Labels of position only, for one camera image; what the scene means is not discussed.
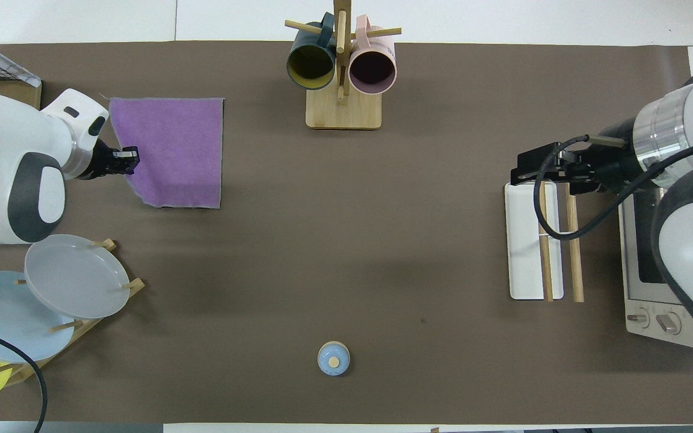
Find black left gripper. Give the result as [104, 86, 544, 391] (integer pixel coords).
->
[106, 146, 140, 176]

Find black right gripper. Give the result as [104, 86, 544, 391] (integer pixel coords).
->
[510, 143, 594, 195]

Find purple towel with grey underside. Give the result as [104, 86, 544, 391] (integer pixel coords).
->
[109, 97, 225, 210]

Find white towel rack wooden bars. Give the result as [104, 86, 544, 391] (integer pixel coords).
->
[504, 180, 585, 303]

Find wooden plate rack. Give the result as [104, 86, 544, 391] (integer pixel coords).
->
[0, 239, 146, 387]

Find grey plate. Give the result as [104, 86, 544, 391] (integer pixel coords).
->
[24, 234, 131, 319]

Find beige toaster oven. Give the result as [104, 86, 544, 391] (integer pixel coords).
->
[618, 186, 693, 349]

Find pink mug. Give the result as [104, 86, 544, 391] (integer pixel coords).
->
[348, 15, 397, 96]

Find light blue plate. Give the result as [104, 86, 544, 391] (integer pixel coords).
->
[0, 271, 76, 363]

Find wooden mug tree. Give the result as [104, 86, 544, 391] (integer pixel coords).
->
[285, 0, 402, 131]

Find brown table mat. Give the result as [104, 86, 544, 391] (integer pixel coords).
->
[0, 41, 693, 425]

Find dark teal mug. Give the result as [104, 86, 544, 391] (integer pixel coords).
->
[286, 13, 338, 91]

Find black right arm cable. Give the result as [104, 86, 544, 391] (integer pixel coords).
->
[532, 135, 693, 241]

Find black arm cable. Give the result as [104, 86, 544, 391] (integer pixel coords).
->
[532, 135, 693, 241]
[0, 324, 49, 433]

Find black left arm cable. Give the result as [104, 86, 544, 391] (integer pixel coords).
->
[0, 324, 49, 433]

